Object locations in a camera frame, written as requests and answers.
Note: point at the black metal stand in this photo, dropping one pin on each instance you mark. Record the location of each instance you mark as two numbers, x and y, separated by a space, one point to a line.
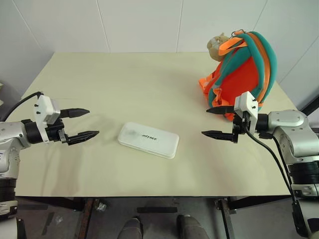
311 104

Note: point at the white rectangular case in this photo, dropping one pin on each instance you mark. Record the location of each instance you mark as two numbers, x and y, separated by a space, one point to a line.
149 143

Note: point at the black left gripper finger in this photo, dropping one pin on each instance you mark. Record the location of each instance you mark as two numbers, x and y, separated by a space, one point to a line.
74 112
82 136

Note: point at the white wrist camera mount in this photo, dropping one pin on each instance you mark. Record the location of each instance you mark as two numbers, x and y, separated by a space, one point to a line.
45 107
246 103

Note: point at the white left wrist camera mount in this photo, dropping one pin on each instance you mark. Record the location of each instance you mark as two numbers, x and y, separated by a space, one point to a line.
45 107

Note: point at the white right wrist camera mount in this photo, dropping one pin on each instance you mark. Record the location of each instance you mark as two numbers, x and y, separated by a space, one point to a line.
246 103

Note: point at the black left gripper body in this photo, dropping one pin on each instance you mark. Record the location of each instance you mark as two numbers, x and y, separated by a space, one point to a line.
56 133

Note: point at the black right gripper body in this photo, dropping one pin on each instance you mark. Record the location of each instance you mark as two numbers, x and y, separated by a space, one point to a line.
240 124

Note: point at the beige plush toy pendant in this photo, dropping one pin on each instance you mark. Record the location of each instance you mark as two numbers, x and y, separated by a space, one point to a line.
216 47

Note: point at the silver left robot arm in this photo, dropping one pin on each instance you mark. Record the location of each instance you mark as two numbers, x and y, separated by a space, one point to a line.
10 135

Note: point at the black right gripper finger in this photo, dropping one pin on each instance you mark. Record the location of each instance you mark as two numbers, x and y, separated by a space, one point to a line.
219 135
221 109

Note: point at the orange and teal backpack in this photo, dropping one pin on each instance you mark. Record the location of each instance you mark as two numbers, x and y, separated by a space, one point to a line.
239 72

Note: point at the flat black floor plate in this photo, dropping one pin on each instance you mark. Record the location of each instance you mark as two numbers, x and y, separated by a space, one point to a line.
157 210

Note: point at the small crumpled clear wrapper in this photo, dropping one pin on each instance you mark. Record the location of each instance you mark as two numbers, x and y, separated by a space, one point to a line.
101 207

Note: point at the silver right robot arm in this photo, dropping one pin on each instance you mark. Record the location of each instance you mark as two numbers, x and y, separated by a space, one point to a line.
289 122

